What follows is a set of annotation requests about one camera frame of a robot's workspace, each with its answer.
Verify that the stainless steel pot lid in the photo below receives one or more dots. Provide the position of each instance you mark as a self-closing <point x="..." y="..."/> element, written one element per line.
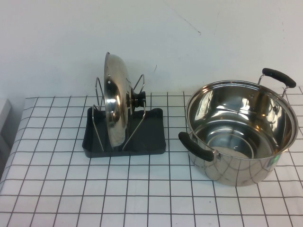
<point x="116" y="106"/>

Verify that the white black-grid tablecloth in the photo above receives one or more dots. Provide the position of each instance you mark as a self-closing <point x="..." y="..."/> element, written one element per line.
<point x="71" y="189"/>

